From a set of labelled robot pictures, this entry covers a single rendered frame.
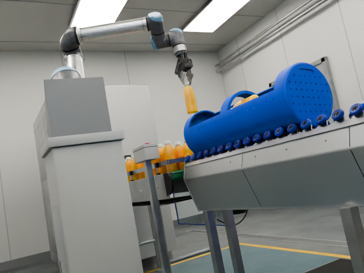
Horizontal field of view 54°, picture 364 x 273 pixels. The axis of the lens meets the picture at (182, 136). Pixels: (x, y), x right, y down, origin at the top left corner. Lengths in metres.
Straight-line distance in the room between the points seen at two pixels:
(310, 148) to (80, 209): 0.94
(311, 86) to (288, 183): 0.42
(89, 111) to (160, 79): 5.45
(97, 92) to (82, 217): 0.55
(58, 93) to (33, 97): 4.70
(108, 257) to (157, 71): 5.77
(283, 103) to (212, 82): 6.10
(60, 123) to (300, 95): 1.01
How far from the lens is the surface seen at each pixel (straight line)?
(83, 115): 1.62
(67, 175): 1.53
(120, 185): 1.57
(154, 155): 2.28
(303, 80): 1.60
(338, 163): 1.40
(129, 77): 6.81
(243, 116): 1.71
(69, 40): 2.39
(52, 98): 1.62
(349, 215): 1.46
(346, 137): 1.36
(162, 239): 2.36
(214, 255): 2.24
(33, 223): 6.07
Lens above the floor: 0.84
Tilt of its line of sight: 7 degrees up
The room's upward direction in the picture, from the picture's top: 11 degrees counter-clockwise
